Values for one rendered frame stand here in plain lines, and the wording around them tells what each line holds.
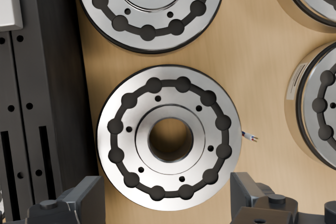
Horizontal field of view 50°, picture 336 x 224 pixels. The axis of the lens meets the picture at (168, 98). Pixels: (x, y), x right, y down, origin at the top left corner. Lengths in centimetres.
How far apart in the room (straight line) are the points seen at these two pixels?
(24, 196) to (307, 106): 19
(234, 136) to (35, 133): 13
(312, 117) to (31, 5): 19
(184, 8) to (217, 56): 5
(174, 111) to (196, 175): 5
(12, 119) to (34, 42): 4
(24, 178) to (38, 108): 3
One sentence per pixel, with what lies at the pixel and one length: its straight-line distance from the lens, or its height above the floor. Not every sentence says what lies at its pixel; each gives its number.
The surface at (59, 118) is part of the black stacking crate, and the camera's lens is 20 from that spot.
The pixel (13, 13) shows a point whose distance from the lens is 18.
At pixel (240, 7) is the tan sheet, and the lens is 29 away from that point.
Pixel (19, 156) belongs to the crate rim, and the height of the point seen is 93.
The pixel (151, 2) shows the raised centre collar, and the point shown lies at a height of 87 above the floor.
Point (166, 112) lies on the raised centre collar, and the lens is 24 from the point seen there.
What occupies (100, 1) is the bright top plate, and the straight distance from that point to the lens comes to 26.
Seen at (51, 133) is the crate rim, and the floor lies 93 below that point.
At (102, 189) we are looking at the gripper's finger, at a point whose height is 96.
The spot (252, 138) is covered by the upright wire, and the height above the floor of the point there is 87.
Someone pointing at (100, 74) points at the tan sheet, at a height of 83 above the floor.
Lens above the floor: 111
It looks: 87 degrees down
